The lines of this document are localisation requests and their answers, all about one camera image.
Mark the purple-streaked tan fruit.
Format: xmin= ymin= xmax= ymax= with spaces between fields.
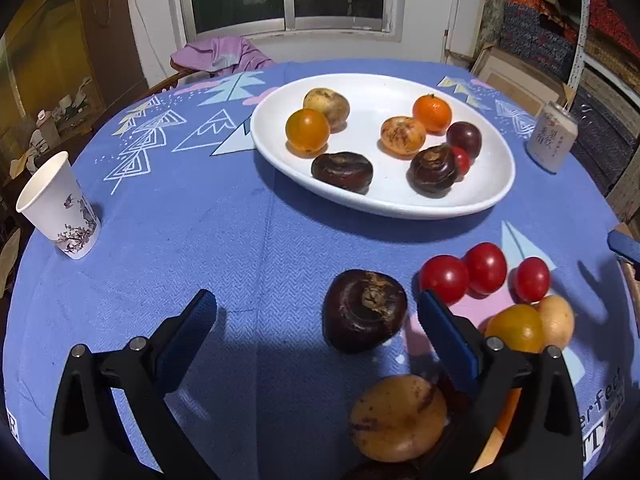
xmin=349 ymin=374 xmax=448 ymax=463

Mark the wooden chair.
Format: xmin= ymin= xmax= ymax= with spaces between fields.
xmin=147 ymin=57 xmax=221 ymax=98

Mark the red tomato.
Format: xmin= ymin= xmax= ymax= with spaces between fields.
xmin=514 ymin=257 xmax=551 ymax=304
xmin=418 ymin=255 xmax=470 ymax=306
xmin=464 ymin=242 xmax=508 ymax=295
xmin=450 ymin=146 xmax=472 ymax=177

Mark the red-streaked tan fruit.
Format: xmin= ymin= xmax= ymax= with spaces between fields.
xmin=380 ymin=116 xmax=427 ymax=157

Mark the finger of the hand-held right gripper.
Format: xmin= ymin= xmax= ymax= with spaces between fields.
xmin=607 ymin=230 xmax=640 ymax=265

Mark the blue printed tablecloth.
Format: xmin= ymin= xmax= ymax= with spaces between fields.
xmin=2 ymin=59 xmax=640 ymax=480

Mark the large orange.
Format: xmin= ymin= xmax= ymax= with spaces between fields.
xmin=470 ymin=387 xmax=523 ymax=473

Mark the dark brown water chestnut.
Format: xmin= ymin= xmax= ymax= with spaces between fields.
xmin=409 ymin=144 xmax=459 ymax=197
xmin=311 ymin=151 xmax=374 ymax=195
xmin=321 ymin=269 xmax=408 ymax=354

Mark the white beverage can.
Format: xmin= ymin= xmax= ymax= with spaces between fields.
xmin=525 ymin=100 xmax=579 ymax=175

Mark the mottled green panel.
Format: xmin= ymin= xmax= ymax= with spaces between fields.
xmin=482 ymin=0 xmax=510 ymax=53

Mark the purple garment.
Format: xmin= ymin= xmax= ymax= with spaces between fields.
xmin=170 ymin=36 xmax=277 ymax=73

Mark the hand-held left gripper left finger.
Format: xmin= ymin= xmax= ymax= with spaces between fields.
xmin=49 ymin=288 xmax=217 ymax=480

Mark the white metal shelf rack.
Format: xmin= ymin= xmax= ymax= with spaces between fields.
xmin=567 ymin=0 xmax=640 ymax=221

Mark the yellow-orange tomato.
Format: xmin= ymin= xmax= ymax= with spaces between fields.
xmin=485 ymin=304 xmax=545 ymax=353

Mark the small mandarin with green stem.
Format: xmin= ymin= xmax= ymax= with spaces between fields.
xmin=412 ymin=93 xmax=453 ymax=134

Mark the wooden picture frame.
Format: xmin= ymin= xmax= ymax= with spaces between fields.
xmin=470 ymin=45 xmax=571 ymax=111

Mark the orange tomato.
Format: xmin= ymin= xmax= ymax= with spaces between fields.
xmin=285 ymin=108 xmax=331 ymax=156

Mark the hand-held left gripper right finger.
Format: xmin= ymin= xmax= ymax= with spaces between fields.
xmin=417 ymin=289 xmax=585 ymax=480

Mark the tan round fruit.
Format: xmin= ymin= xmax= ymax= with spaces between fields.
xmin=302 ymin=87 xmax=351 ymax=128
xmin=537 ymin=295 xmax=576 ymax=352

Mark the stack of patterned boxes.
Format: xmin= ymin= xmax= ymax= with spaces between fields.
xmin=500 ymin=0 xmax=576 ymax=81

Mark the floral paper cup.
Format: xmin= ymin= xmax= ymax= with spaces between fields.
xmin=15 ymin=151 xmax=102 ymax=261

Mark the white oval plate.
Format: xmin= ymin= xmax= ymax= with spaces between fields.
xmin=250 ymin=73 xmax=516 ymax=220

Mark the wooden glass cabinet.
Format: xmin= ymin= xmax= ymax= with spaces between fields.
xmin=0 ymin=0 xmax=148 ymax=161

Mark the white leaning board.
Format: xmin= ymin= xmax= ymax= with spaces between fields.
xmin=447 ymin=0 xmax=488 ymax=58

